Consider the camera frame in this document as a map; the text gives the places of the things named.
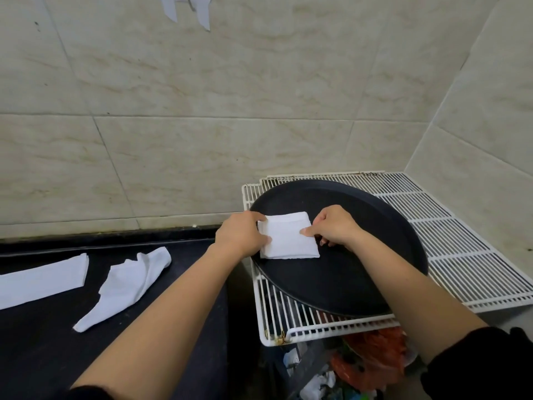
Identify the person's right hand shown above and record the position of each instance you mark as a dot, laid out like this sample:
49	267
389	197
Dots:
337	226

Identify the person's left hand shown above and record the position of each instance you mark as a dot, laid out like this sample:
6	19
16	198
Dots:
239	237

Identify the white terry cloth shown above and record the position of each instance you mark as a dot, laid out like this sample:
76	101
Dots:
287	241
125	283

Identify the black round tray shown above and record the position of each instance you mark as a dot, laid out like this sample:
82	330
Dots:
341	279

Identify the group of white cloths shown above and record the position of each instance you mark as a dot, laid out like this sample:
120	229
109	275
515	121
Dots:
41	281

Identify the person's left forearm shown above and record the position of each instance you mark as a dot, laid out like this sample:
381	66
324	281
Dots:
166	329

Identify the person's right forearm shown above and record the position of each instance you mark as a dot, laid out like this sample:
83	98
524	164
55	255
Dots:
408	295

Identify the red plastic bag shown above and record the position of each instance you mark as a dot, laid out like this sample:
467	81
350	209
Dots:
370	362

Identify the white plastic bag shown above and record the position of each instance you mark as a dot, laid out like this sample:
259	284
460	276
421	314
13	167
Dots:
312	389

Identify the wall hook with white tape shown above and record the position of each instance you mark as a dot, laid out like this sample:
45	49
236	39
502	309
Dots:
204	12

